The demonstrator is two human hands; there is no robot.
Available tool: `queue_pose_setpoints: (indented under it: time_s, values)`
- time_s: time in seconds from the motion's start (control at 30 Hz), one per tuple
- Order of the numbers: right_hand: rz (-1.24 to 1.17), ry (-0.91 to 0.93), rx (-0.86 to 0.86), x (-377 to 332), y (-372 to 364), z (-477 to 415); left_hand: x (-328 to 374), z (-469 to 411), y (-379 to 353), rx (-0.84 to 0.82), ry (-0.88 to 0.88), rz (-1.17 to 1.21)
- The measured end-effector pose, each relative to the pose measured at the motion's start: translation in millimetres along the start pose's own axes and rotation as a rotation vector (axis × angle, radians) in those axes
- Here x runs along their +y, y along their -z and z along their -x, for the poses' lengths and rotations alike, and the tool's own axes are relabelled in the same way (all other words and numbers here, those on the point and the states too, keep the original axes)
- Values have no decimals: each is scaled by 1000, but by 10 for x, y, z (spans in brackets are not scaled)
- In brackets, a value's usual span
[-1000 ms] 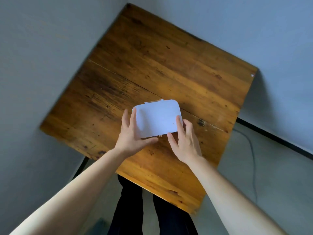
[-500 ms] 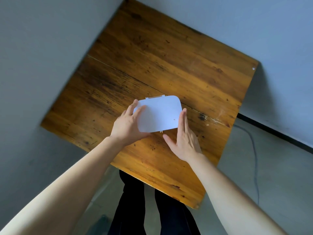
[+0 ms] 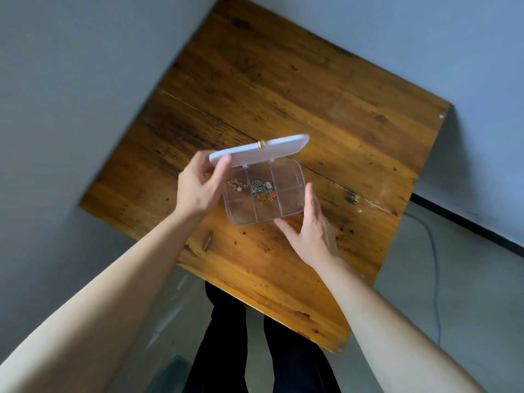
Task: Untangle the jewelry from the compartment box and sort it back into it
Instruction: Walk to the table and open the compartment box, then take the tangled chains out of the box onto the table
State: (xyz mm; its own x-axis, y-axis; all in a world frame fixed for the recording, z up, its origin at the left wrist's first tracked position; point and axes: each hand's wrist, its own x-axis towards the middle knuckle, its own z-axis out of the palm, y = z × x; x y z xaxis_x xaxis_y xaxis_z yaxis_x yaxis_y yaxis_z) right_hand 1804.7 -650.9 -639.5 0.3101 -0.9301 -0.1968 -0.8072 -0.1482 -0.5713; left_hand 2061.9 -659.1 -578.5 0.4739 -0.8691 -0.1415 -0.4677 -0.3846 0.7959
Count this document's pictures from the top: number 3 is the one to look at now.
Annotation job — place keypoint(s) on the person's right hand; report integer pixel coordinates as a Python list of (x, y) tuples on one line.
[(315, 237)]

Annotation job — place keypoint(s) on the person's left hand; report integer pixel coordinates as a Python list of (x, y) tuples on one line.
[(194, 192)]

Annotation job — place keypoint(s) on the person's left thumb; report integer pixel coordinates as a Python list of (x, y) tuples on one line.
[(219, 171)]

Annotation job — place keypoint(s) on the person's right thumb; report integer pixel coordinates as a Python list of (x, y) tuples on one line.
[(286, 228)]

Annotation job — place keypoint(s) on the clear plastic compartment box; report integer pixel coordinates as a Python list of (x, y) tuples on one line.
[(286, 200)]

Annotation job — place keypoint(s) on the person's right forearm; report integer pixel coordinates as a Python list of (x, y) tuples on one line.
[(389, 331)]

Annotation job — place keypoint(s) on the person's left forearm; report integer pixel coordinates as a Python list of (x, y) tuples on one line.
[(106, 306)]

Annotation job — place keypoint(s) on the silver star charm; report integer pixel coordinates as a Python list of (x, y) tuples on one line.
[(237, 185)]

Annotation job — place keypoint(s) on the gold charm jewelry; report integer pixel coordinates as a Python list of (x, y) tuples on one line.
[(264, 198)]

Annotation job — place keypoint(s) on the person's black trousers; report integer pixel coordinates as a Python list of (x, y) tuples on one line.
[(229, 356)]

